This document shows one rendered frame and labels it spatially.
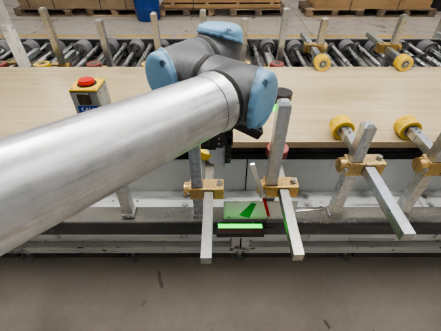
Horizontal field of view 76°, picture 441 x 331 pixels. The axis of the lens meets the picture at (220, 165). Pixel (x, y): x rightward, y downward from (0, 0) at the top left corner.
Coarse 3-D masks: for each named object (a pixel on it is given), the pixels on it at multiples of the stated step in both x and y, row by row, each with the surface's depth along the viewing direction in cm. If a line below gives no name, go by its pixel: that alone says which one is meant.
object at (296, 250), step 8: (280, 168) 101; (280, 176) 98; (280, 192) 92; (288, 192) 92; (280, 200) 91; (288, 200) 89; (288, 208) 87; (288, 216) 85; (288, 224) 82; (296, 224) 82; (288, 232) 81; (296, 232) 80; (288, 240) 81; (296, 240) 78; (296, 248) 76; (296, 256) 75
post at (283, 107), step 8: (280, 104) 74; (288, 104) 74; (280, 112) 75; (288, 112) 75; (280, 120) 76; (288, 120) 76; (280, 128) 78; (272, 136) 82; (280, 136) 80; (272, 144) 82; (280, 144) 82; (272, 152) 84; (280, 152) 84; (272, 160) 86; (280, 160) 86; (272, 168) 88; (272, 176) 90; (272, 184) 93; (272, 200) 98
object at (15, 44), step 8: (0, 0) 144; (0, 8) 145; (0, 16) 147; (8, 16) 150; (0, 24) 149; (8, 24) 150; (8, 32) 152; (16, 32) 156; (8, 40) 155; (16, 40) 156; (16, 48) 157; (16, 56) 160; (24, 56) 162; (24, 64) 164
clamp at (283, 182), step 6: (264, 180) 95; (282, 180) 95; (288, 180) 95; (264, 186) 93; (270, 186) 93; (276, 186) 93; (282, 186) 93; (288, 186) 93; (294, 186) 93; (258, 192) 94; (270, 192) 94; (276, 192) 94; (294, 192) 94
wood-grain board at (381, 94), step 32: (0, 96) 134; (32, 96) 134; (64, 96) 134; (128, 96) 134; (320, 96) 134; (352, 96) 134; (384, 96) 134; (416, 96) 134; (0, 128) 113; (288, 128) 113; (320, 128) 113; (384, 128) 113
